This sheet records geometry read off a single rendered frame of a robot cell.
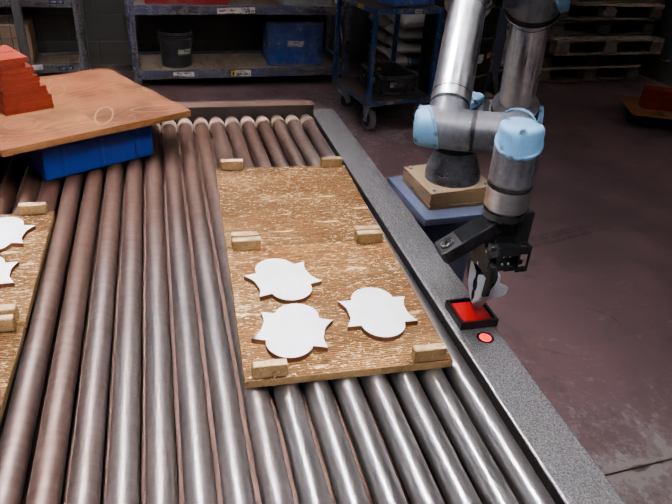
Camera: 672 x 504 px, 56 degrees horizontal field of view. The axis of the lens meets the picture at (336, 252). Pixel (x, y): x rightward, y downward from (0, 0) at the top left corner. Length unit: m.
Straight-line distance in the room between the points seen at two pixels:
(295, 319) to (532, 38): 0.80
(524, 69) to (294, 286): 0.73
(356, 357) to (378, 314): 0.12
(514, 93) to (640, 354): 1.60
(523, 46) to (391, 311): 0.68
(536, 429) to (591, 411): 1.50
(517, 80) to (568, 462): 0.89
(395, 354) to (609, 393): 1.66
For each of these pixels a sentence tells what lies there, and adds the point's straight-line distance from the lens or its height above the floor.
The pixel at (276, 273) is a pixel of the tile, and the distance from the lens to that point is 1.25.
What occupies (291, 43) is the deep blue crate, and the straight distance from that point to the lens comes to 5.73.
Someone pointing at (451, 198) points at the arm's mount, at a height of 0.90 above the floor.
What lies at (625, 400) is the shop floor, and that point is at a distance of 2.66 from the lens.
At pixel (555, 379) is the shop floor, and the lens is 2.63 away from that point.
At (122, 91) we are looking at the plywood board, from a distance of 2.00.
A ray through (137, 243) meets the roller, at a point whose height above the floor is 0.92.
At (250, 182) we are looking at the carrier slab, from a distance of 1.64.
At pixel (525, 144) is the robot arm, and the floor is 1.28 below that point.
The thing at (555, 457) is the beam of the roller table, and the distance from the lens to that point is 1.03.
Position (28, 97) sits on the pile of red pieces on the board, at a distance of 1.87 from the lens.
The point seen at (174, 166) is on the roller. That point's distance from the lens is 1.78.
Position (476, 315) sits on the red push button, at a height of 0.93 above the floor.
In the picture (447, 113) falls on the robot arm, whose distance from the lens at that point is 1.17.
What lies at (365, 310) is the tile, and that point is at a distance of 1.16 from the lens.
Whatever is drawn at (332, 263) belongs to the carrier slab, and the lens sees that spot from 1.31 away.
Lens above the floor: 1.63
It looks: 31 degrees down
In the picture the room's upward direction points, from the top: 4 degrees clockwise
